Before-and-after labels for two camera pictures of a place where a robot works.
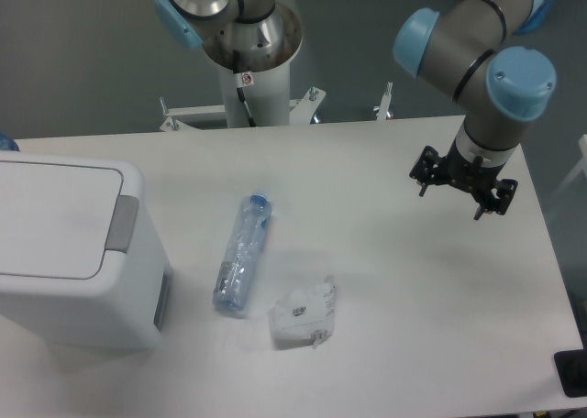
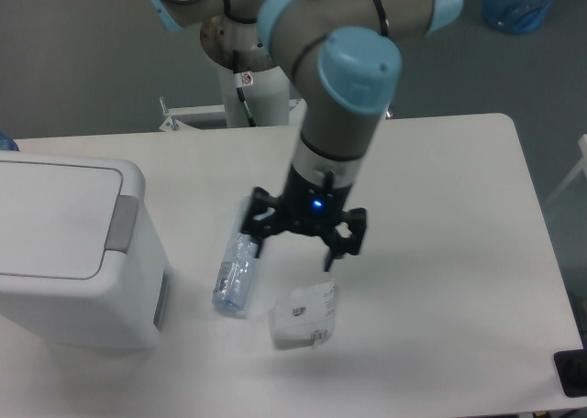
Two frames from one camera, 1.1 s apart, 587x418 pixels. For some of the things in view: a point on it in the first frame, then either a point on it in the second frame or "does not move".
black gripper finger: [429, 170] -> [262, 216]
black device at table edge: [571, 368] does not move
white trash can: [82, 257] does not move
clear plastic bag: [304, 317] does not move
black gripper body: [468, 175] -> [313, 203]
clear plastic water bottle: [238, 263] does not move
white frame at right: [582, 143] does not move
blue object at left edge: [8, 144] does not move
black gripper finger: [505, 191] -> [356, 219]
